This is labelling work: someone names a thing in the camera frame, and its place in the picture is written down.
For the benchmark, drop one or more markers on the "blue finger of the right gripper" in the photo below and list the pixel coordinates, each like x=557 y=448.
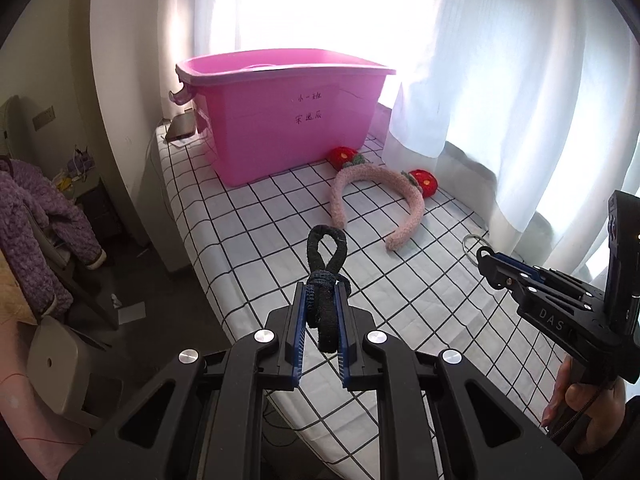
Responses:
x=498 y=274
x=532 y=271

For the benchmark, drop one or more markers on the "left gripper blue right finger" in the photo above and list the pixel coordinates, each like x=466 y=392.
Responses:
x=358 y=371

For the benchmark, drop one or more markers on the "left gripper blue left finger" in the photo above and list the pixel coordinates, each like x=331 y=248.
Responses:
x=282 y=361

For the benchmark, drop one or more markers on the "brown box by bin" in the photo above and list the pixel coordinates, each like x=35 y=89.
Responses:
x=182 y=126

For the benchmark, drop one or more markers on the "grey plastic stool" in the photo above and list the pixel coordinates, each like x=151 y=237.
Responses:
x=76 y=376

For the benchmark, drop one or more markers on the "pink plastic storage bin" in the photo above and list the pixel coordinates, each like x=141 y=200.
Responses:
x=267 y=111

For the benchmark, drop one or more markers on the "pink fuzzy strawberry headband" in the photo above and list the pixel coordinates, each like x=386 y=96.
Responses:
x=413 y=187

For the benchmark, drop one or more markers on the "white black grid bedsheet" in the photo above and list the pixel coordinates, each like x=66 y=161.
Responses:
x=247 y=246

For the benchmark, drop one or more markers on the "large silver bangle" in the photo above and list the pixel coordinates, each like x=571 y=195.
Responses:
x=471 y=243

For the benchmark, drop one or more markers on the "person's right hand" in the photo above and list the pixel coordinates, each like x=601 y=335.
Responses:
x=605 y=408

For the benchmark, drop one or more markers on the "white curtain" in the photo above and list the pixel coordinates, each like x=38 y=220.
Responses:
x=527 y=109

